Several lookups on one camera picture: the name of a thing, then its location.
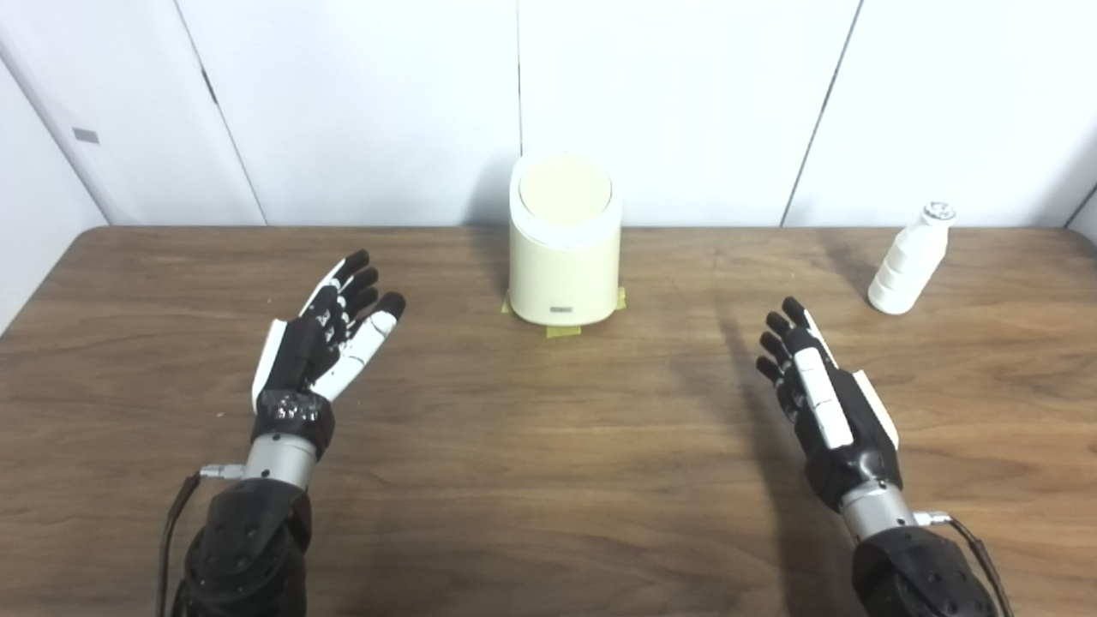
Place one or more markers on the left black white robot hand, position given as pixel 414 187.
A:
pixel 296 360

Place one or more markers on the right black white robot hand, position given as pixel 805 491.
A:
pixel 844 428

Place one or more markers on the small white plastic bottle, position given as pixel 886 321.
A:
pixel 904 266

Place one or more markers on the cream-colored round bin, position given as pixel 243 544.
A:
pixel 561 274

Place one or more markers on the cream round bin lid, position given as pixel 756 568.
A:
pixel 565 190

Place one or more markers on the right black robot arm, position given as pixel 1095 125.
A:
pixel 917 574

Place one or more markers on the black wall panel hinge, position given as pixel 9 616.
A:
pixel 209 86

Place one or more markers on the small gray wall label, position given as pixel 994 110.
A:
pixel 86 135

